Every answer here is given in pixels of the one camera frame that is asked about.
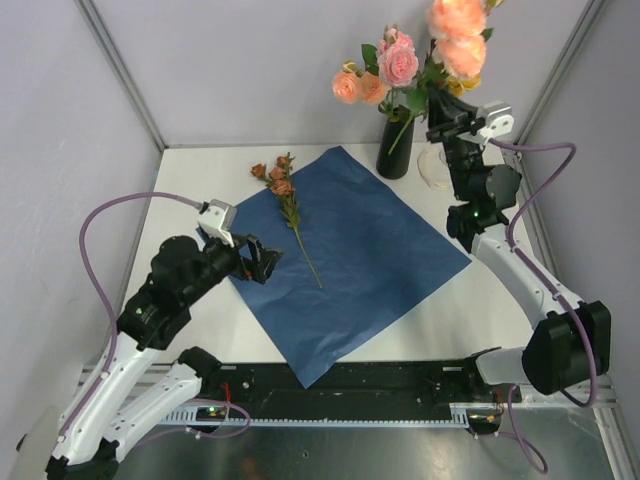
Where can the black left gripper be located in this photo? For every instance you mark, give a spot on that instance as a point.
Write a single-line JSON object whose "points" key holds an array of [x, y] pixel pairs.
{"points": [[266, 259]]}

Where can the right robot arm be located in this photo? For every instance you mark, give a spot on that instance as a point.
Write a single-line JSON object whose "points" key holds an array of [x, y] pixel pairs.
{"points": [[571, 338]]}

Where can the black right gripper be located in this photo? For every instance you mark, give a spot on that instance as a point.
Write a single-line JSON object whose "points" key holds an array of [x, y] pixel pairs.
{"points": [[451, 116]]}

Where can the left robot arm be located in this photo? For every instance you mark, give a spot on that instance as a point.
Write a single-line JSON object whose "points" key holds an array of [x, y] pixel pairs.
{"points": [[100, 427]]}

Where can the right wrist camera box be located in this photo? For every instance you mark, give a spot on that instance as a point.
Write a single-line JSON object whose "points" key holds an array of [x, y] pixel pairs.
{"points": [[494, 120]]}

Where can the cream printed ribbon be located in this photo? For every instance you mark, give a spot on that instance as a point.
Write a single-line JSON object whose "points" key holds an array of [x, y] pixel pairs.
{"points": [[433, 168]]}

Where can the small peach flower stem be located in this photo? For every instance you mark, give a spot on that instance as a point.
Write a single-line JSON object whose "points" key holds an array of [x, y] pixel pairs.
{"points": [[458, 47]]}

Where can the black cone vase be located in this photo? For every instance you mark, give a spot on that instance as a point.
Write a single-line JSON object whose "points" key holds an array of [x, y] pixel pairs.
{"points": [[395, 149]]}

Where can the yellow rose stem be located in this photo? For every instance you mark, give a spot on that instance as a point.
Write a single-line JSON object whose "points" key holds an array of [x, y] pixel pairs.
{"points": [[459, 87]]}

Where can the blue wrapping paper sheet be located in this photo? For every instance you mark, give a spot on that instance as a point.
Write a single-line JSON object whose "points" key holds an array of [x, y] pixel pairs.
{"points": [[365, 277]]}

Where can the large pink rose stem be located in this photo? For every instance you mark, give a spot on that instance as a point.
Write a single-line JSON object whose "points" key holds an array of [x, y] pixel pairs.
{"points": [[389, 68]]}

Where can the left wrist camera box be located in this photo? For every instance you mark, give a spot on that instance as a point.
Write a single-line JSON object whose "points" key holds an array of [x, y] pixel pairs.
{"points": [[215, 220]]}

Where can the pink leafy flower stem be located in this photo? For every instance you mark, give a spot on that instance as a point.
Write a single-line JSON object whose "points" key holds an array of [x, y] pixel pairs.
{"points": [[351, 85]]}

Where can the brown dried rose stem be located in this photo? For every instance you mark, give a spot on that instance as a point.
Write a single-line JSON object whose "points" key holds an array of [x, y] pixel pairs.
{"points": [[279, 182]]}

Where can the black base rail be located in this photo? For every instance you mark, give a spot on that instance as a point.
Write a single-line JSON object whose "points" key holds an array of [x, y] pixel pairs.
{"points": [[367, 392]]}

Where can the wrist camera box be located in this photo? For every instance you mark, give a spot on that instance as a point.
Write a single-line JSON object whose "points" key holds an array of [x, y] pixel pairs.
{"points": [[215, 220], [494, 120]]}

